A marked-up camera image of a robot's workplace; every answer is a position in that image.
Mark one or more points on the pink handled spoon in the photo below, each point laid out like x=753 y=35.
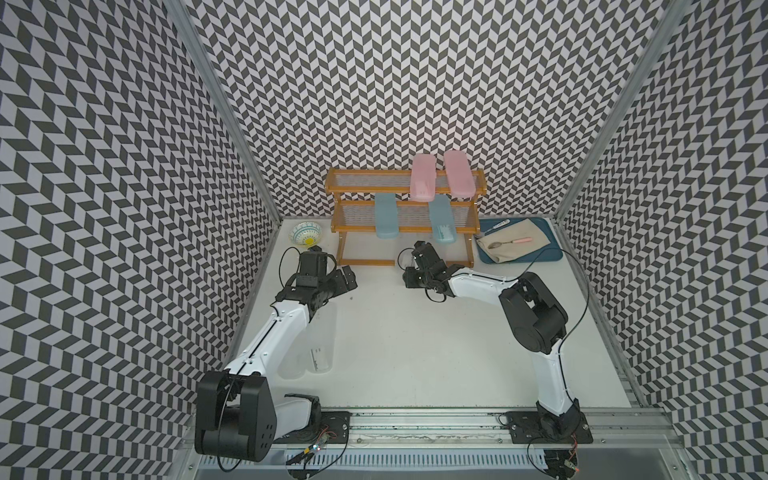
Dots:
x=498 y=244

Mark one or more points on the patterned ceramic bowl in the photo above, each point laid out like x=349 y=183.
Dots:
x=306 y=234

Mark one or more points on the clear pencil case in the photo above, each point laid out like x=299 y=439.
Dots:
x=321 y=335
x=295 y=362

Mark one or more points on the aluminium front rail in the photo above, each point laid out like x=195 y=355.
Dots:
x=497 y=427

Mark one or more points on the wooden three-tier shelf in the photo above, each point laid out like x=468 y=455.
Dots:
x=358 y=216

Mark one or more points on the teal pencil case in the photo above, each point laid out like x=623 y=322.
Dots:
x=386 y=215
x=442 y=220

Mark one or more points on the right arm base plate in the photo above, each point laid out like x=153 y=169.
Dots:
x=529 y=426

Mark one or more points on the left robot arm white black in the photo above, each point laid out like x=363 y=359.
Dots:
x=236 y=415

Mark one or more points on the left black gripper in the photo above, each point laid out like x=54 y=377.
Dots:
x=341 y=285

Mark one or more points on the pink pencil case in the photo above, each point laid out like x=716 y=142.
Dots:
x=459 y=174
x=423 y=178

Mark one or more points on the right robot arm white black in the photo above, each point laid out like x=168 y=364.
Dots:
x=536 y=319

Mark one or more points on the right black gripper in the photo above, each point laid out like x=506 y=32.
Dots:
x=409 y=277

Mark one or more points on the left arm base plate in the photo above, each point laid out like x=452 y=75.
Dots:
x=334 y=423

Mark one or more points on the white handled fork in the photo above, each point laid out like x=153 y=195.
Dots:
x=495 y=227

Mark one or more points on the beige cloth napkin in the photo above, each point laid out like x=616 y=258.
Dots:
x=509 y=252

